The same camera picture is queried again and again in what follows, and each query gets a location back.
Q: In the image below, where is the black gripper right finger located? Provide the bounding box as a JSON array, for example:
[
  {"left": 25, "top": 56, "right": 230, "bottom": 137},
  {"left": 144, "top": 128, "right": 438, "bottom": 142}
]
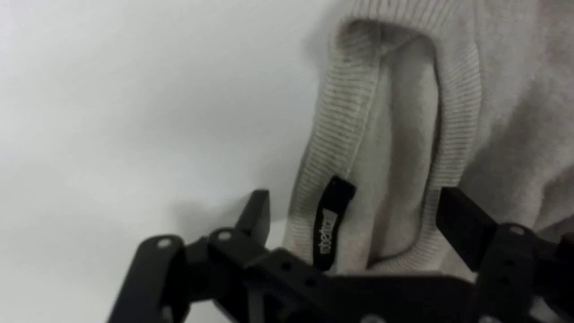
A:
[{"left": 436, "top": 187, "right": 574, "bottom": 323}]

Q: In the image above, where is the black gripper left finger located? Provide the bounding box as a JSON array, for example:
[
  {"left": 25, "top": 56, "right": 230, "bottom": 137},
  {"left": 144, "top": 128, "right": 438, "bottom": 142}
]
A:
[{"left": 106, "top": 189, "right": 338, "bottom": 323}]

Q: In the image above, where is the beige sweatshirt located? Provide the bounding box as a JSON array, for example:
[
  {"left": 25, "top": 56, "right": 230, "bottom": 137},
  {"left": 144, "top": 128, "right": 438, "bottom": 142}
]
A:
[{"left": 284, "top": 0, "right": 574, "bottom": 275}]

